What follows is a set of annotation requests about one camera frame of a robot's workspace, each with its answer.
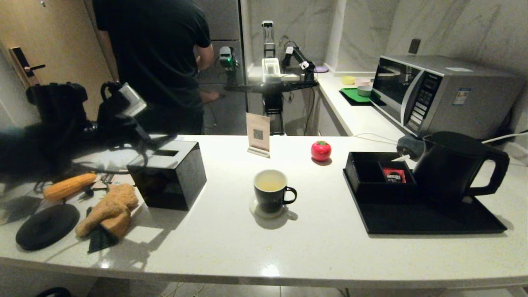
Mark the black electric kettle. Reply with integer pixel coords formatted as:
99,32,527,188
412,131,511,203

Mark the black cube tissue box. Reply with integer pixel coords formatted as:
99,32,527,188
127,139,207,211

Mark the paper card black label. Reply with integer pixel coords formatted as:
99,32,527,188
93,171,137,191

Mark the person in black shirt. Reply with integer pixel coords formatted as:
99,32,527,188
92,0,215,135

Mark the yellow toy corn cob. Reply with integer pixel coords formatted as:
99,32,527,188
44,173,98,202

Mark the beige QR sign card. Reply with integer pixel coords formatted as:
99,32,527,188
246,113,271,159

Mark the grey device green light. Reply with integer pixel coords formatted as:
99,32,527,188
219,46,239,71

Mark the beige wooden door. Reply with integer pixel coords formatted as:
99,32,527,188
0,0,120,128

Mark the white round coaster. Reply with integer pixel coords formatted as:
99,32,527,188
249,195,289,219

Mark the black door lock with lever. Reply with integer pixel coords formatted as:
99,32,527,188
10,47,47,92

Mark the black table column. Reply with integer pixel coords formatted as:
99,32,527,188
263,93,286,136

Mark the black round kettle base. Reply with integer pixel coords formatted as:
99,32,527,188
16,203,81,251

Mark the black background table top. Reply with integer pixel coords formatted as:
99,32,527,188
225,80,320,94

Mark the black mug white inside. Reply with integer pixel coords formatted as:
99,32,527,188
253,170,297,214

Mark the white plastic container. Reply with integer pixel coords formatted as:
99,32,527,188
262,58,282,83

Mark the red toy tomato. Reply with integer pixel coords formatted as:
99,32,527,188
311,141,332,162

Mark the black rounded plastic object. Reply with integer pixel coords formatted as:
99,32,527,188
35,287,73,297

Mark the green cutting board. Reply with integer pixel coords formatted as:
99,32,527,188
342,87,381,103

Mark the black sachet holder box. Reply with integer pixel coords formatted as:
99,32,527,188
345,151,419,198

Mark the red coffee sachet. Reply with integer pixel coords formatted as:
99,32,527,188
383,167,408,184

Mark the grey cloth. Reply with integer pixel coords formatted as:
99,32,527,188
397,135,425,157

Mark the black rectangular serving tray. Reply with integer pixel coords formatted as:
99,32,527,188
343,169,508,236

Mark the silver microwave oven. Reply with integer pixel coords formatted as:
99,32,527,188
370,55,525,140

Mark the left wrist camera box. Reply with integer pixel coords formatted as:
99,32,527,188
119,82,148,118

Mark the background robot arm with cables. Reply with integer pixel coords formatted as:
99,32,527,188
281,40,317,82

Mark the thin white cable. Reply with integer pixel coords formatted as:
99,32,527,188
353,133,407,145

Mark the white power cable with plug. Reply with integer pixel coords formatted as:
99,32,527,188
481,131,528,145

